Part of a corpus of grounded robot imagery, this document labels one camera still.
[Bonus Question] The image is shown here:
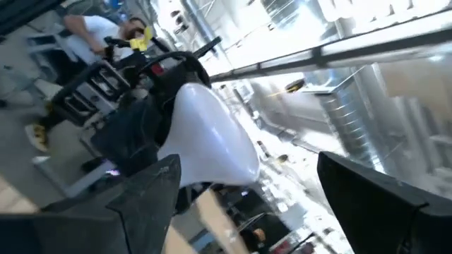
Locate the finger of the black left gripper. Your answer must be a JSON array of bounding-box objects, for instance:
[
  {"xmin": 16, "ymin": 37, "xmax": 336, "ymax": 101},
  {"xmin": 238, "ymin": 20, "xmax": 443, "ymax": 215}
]
[
  {"xmin": 90, "ymin": 95, "xmax": 170, "ymax": 176},
  {"xmin": 155, "ymin": 52, "xmax": 212, "ymax": 107}
]

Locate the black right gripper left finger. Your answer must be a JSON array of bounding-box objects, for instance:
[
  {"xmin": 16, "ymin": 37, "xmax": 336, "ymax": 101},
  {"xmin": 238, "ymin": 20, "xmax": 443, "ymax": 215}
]
[{"xmin": 0, "ymin": 154, "xmax": 183, "ymax": 254}]

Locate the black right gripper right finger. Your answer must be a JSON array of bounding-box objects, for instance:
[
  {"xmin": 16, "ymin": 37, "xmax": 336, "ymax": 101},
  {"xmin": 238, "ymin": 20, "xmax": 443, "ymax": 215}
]
[{"xmin": 316, "ymin": 151, "xmax": 452, "ymax": 254}]

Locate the white flood lightbulb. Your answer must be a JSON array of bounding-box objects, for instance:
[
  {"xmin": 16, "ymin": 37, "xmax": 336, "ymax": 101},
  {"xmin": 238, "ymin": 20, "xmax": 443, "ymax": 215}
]
[{"xmin": 157, "ymin": 83, "xmax": 261, "ymax": 188}]

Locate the person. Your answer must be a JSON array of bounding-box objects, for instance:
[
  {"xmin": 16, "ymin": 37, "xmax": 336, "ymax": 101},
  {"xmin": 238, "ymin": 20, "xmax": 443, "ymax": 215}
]
[{"xmin": 63, "ymin": 13, "xmax": 155, "ymax": 66}]

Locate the light wood desk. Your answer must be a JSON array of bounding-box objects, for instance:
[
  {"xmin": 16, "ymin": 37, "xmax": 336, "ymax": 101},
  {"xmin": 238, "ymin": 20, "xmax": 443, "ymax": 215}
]
[{"xmin": 190, "ymin": 190, "xmax": 250, "ymax": 254}]

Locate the overhead light bar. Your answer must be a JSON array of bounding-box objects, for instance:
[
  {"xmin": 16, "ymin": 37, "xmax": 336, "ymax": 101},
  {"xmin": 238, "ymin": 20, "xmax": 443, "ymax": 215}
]
[{"xmin": 210, "ymin": 26, "xmax": 452, "ymax": 84}]

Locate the yellow cable tag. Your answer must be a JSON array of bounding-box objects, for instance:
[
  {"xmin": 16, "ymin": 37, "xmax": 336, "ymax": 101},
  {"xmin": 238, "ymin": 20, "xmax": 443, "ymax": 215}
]
[{"xmin": 129, "ymin": 26, "xmax": 154, "ymax": 52}]

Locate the black yellow ceiling cord reel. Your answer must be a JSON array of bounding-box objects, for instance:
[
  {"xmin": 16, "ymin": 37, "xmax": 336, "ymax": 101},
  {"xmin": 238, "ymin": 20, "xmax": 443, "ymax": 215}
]
[{"xmin": 284, "ymin": 78, "xmax": 307, "ymax": 95}]

